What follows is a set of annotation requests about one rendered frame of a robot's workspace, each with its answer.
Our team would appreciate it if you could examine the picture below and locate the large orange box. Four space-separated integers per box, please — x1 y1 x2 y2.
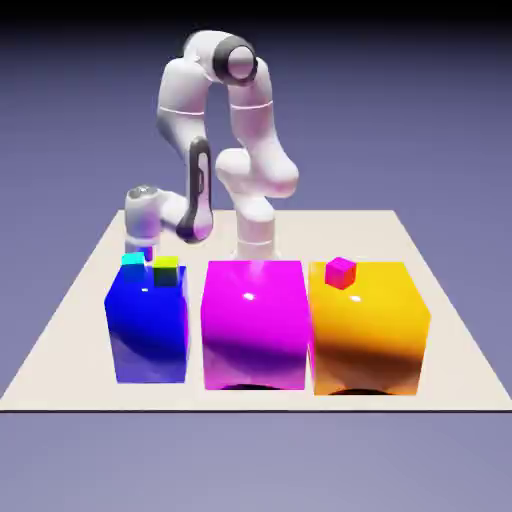
307 260 432 397

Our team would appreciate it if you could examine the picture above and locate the small yellow-green cube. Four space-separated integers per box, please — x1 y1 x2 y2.
152 255 180 289

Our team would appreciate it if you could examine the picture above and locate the small red cube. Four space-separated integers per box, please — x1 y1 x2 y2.
324 256 358 291

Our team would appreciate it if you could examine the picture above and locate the large blue box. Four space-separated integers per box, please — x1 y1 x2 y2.
103 261 190 385

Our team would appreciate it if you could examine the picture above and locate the small cyan cube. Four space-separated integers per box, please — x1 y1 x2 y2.
120 251 146 284

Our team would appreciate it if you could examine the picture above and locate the large magenta box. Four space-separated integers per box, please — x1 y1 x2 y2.
199 259 312 391

